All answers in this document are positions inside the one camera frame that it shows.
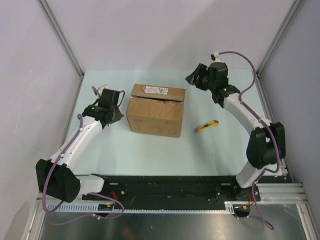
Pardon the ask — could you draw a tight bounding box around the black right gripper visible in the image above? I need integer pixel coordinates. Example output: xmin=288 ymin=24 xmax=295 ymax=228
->
xmin=186 ymin=63 xmax=216 ymax=91

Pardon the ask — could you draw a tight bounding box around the brown cardboard express box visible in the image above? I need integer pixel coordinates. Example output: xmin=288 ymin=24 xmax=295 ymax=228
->
xmin=126 ymin=83 xmax=186 ymax=138

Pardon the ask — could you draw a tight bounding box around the yellow utility knife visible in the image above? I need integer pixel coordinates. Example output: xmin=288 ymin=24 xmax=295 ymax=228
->
xmin=194 ymin=120 xmax=219 ymax=133

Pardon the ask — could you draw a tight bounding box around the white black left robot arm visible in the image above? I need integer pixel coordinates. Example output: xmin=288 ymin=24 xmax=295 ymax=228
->
xmin=35 ymin=85 xmax=125 ymax=203

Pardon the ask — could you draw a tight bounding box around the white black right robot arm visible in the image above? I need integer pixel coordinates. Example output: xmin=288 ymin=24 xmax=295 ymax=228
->
xmin=185 ymin=61 xmax=286 ymax=201

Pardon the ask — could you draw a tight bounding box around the white shipping label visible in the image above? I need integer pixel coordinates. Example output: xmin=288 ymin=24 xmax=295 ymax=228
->
xmin=142 ymin=85 xmax=169 ymax=95

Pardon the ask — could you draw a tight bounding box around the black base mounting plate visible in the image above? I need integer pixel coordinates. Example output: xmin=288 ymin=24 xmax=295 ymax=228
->
xmin=98 ymin=175 xmax=261 ymax=202

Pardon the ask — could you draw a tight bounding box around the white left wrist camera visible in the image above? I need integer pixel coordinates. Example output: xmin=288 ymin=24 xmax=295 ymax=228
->
xmin=91 ymin=84 xmax=109 ymax=98

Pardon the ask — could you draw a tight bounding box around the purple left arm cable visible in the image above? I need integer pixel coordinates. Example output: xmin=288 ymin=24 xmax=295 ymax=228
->
xmin=41 ymin=86 xmax=126 ymax=223

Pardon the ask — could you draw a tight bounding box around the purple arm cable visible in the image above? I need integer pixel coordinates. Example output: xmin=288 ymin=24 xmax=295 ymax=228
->
xmin=41 ymin=86 xmax=126 ymax=223
xmin=218 ymin=51 xmax=282 ymax=231

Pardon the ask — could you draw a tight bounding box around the grey slotted cable duct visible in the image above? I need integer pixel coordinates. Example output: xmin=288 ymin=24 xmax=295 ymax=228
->
xmin=46 ymin=202 xmax=237 ymax=215

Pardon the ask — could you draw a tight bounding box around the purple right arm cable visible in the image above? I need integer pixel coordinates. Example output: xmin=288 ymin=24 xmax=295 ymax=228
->
xmin=218 ymin=51 xmax=282 ymax=231

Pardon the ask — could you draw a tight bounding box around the right aluminium frame post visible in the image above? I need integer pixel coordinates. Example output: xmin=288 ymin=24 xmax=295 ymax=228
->
xmin=257 ymin=0 xmax=305 ymax=73

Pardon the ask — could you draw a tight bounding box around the aluminium frame post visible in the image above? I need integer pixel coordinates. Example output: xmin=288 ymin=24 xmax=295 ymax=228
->
xmin=37 ymin=0 xmax=85 ymax=80
xmin=257 ymin=0 xmax=305 ymax=73

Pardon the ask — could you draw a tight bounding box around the left aluminium frame post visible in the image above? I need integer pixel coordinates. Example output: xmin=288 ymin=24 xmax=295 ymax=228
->
xmin=37 ymin=0 xmax=85 ymax=80

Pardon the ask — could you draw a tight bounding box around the aluminium frame rail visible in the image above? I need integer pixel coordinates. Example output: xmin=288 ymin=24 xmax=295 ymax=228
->
xmin=254 ymin=69 xmax=320 ymax=240

